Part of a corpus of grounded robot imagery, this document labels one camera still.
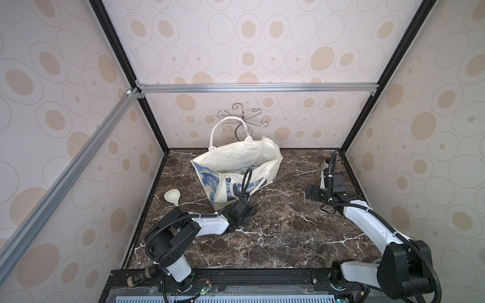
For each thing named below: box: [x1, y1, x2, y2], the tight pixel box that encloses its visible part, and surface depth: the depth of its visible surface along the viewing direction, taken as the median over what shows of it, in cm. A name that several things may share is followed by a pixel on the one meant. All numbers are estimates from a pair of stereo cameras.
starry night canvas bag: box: [190, 116, 284, 211], surface depth 87 cm
